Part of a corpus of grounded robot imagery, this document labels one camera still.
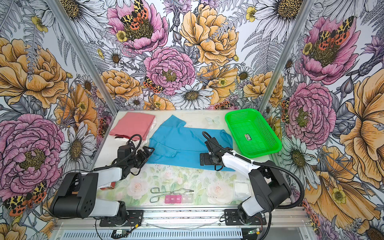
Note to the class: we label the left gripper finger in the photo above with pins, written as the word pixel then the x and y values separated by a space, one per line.
pixel 147 150
pixel 143 158

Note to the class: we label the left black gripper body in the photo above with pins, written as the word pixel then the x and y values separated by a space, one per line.
pixel 136 160

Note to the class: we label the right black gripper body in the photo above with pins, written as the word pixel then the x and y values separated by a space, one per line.
pixel 209 160

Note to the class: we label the blue t-shirt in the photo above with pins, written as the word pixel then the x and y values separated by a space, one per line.
pixel 177 145

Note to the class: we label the green plastic basket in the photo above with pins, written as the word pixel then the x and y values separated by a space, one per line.
pixel 250 121

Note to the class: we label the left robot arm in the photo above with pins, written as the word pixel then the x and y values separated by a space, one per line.
pixel 77 195

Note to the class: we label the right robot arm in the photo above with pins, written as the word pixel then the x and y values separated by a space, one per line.
pixel 269 187

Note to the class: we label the metal tongs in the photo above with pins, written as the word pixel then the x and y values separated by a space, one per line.
pixel 158 193

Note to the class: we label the folded pink t-shirt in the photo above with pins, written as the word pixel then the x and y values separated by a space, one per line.
pixel 133 124

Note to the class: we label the red white small box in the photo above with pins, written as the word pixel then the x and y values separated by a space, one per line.
pixel 109 186

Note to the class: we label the basket barcode sticker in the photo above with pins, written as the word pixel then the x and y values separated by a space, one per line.
pixel 248 137

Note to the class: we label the white gauze packet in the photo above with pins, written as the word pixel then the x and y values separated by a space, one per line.
pixel 242 189

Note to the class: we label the pink pill organizer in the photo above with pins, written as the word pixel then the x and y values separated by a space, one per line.
pixel 179 199

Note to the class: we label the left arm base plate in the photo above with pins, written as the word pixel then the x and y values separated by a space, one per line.
pixel 127 218

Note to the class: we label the aluminium front rail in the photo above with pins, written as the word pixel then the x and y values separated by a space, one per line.
pixel 189 218

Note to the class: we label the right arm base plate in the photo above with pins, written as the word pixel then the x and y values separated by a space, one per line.
pixel 234 217

